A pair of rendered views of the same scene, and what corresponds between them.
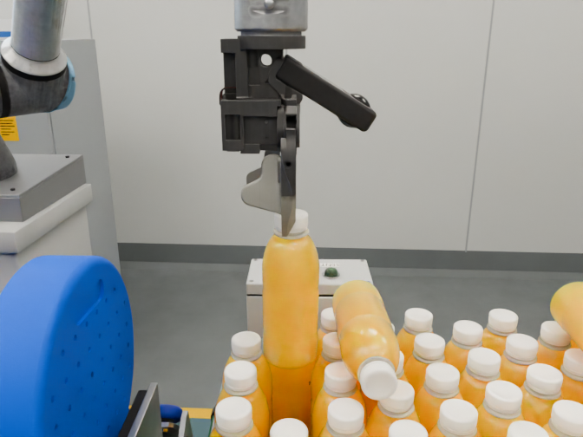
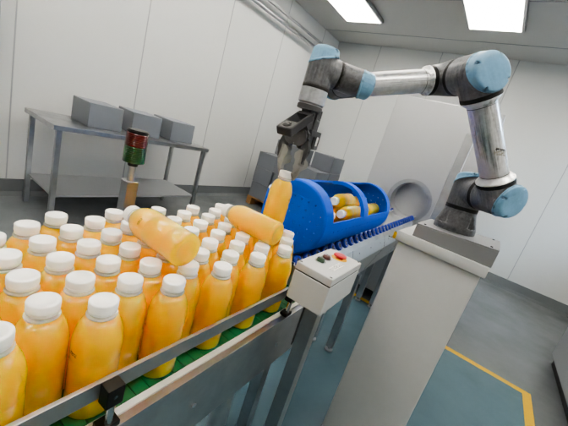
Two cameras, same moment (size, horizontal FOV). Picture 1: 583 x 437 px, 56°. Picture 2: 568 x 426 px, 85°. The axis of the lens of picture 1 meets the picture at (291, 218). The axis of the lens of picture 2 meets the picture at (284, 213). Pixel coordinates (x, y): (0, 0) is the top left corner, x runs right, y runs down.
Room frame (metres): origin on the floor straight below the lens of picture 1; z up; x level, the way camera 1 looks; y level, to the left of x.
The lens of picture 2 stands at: (1.06, -0.78, 1.39)
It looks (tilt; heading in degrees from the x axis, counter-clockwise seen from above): 15 degrees down; 119
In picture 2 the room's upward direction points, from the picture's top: 17 degrees clockwise
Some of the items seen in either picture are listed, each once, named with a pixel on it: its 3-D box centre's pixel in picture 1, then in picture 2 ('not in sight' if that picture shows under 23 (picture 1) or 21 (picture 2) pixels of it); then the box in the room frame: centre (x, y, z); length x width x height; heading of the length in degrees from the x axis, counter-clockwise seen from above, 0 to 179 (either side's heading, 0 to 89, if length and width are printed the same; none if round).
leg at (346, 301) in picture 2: not in sight; (342, 313); (0.62, 1.23, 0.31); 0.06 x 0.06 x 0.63; 89
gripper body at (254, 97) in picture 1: (265, 94); (304, 127); (0.59, 0.03, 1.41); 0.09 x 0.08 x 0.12; 89
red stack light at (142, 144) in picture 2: not in sight; (137, 139); (0.17, -0.20, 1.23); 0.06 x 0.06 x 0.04
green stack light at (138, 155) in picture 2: not in sight; (134, 154); (0.17, -0.20, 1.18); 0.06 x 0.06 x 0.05
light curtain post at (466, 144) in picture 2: not in sight; (421, 249); (0.89, 1.67, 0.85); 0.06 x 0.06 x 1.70; 89
